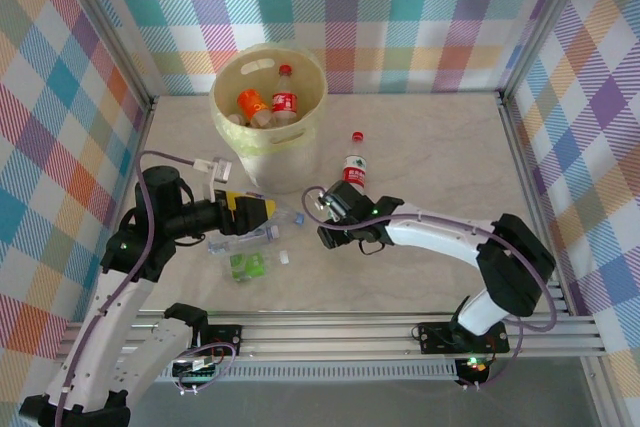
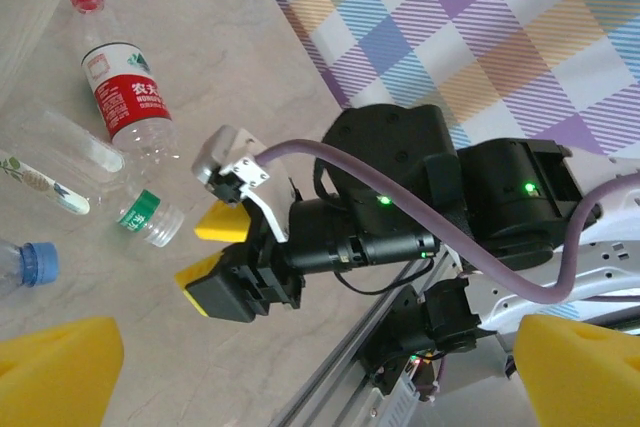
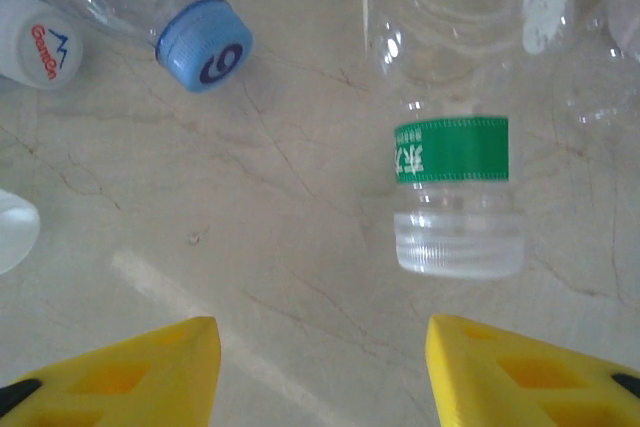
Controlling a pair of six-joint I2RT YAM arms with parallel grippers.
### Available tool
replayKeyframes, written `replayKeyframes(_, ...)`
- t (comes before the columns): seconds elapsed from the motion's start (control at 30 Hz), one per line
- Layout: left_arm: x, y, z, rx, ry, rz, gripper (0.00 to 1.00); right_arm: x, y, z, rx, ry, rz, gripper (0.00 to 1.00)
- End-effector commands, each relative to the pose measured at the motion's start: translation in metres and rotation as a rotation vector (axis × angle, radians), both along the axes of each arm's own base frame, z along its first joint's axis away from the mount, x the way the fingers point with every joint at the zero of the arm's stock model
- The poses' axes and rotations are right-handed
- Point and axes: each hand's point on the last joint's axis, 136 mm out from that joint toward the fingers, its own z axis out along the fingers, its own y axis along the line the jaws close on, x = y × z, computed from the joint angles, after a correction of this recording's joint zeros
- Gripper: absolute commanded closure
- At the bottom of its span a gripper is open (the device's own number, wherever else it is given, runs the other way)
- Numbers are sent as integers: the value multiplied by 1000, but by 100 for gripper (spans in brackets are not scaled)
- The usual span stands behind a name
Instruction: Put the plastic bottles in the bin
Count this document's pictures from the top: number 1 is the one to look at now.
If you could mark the clear bottle with white cap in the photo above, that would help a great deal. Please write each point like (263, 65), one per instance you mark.
(235, 245)

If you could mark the red label cola bottle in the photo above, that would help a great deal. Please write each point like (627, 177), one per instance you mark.
(285, 104)

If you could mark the orange label bottle brown cap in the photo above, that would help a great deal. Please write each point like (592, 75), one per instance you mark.
(250, 102)

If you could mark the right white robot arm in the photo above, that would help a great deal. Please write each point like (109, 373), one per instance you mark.
(440, 237)

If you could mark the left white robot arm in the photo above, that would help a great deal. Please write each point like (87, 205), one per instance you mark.
(150, 357)

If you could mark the white bin with yellow bag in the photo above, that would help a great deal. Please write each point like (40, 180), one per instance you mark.
(280, 167)

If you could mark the red green label water bottle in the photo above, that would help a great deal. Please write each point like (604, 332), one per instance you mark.
(355, 171)

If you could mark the green label clear bottle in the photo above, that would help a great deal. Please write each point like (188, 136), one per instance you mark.
(245, 267)

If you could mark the aluminium side rail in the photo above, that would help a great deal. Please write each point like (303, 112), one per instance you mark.
(526, 147)
(141, 132)

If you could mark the long aluminium base rail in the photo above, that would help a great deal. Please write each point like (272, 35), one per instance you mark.
(325, 339)

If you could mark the aluminium frame post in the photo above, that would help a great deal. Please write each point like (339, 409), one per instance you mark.
(543, 22)
(111, 29)

